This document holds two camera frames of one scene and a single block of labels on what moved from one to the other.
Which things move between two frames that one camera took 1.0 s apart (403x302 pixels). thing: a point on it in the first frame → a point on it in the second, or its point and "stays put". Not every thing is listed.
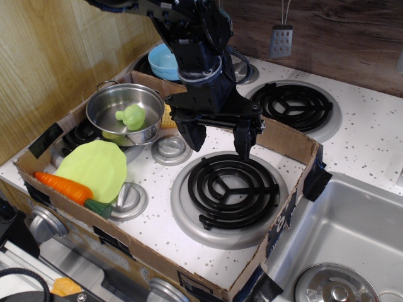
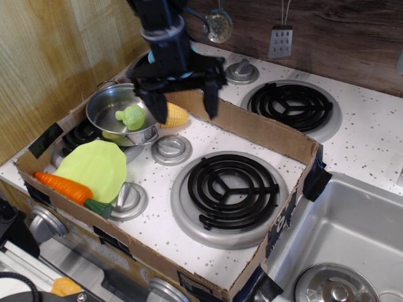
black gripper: (211, 95) → (173, 63)
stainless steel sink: (352, 221) stays put
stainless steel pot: (111, 97) stays put
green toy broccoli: (132, 116) stays put
